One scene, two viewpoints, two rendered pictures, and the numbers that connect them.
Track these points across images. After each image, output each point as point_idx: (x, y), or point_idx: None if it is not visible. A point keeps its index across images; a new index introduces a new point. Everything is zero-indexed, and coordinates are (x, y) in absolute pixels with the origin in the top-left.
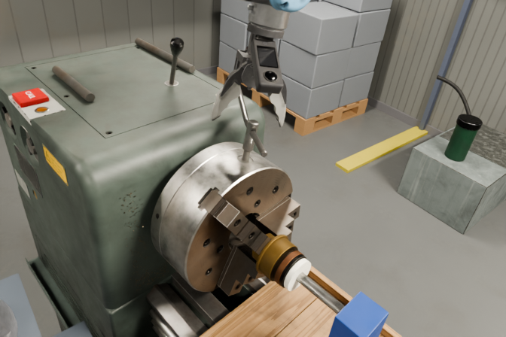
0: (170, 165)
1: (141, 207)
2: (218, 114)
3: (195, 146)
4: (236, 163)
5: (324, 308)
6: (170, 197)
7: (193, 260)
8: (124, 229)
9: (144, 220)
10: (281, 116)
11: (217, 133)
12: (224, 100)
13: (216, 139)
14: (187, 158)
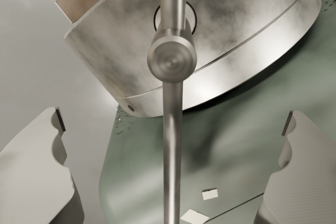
0: (310, 53)
1: (320, 9)
2: (299, 113)
3: (262, 98)
4: None
5: None
6: None
7: None
8: None
9: None
10: (35, 120)
11: (210, 135)
12: (325, 160)
13: (212, 123)
14: (273, 75)
